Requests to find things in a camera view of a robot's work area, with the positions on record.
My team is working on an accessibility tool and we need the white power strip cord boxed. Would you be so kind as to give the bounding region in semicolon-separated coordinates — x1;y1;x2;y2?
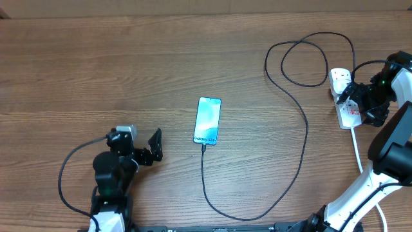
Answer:
350;126;388;232

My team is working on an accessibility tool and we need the white charger adapter plug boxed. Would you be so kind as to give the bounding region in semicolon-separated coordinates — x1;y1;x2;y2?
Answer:
331;79;351;97

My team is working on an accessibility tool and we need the white power strip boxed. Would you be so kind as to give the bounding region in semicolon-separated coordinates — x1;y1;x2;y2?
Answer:
329;68;362;129

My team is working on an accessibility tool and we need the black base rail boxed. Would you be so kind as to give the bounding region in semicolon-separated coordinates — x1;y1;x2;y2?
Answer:
128;221;364;232

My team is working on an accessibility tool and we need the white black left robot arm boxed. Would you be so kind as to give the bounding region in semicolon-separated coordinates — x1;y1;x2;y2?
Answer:
88;125;163;232

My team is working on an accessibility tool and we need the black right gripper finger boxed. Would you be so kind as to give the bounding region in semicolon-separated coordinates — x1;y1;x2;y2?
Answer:
362;108;389;127
337;82;366;104

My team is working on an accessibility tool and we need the black USB charging cable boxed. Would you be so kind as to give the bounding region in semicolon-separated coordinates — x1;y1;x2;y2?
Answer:
201;32;357;222

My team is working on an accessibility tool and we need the blue Samsung Galaxy smartphone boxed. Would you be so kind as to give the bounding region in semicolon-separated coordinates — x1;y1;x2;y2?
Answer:
193;97;221;146

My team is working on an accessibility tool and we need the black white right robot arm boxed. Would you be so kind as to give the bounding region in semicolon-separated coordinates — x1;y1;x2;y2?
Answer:
290;51;411;231

